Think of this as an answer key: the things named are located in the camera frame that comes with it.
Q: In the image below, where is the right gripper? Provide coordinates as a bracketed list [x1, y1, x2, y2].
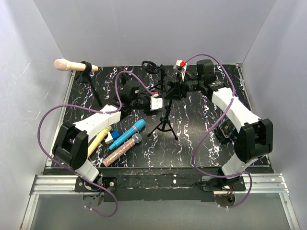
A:
[164, 72, 203, 102]

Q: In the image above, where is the cyan blue microphone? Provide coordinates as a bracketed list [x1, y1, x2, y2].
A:
[109, 119, 146, 150]

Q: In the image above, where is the black tripod shock-mount stand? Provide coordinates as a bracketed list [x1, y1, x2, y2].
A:
[141, 60, 168, 93]

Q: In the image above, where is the glitter rhinestone microphone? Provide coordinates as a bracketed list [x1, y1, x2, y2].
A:
[102, 133, 142, 167]

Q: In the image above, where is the cream yellow microphone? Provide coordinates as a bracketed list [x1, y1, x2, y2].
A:
[87, 126, 112, 158]

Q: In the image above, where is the pink microphone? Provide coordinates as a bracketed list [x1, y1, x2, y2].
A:
[54, 58, 86, 71]

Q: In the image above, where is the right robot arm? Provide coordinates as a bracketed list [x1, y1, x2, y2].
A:
[165, 59, 273, 191]

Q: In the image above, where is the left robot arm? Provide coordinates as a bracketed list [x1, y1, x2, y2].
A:
[52, 87, 163, 192]

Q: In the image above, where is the blue and white block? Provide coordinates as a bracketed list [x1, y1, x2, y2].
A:
[105, 131, 120, 144]

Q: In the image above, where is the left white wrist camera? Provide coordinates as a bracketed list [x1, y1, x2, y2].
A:
[150, 96, 164, 111]

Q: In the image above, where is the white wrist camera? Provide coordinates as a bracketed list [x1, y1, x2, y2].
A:
[173, 60, 187, 82]
[150, 96, 164, 111]

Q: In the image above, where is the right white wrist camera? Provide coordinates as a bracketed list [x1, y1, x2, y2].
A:
[173, 60, 187, 82]

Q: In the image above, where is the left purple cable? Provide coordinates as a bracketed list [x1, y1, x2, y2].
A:
[37, 70, 160, 218]

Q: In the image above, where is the purple cable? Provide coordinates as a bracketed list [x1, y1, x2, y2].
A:
[37, 70, 160, 218]
[183, 54, 253, 208]

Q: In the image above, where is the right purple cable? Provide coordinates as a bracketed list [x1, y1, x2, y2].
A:
[183, 54, 253, 208]

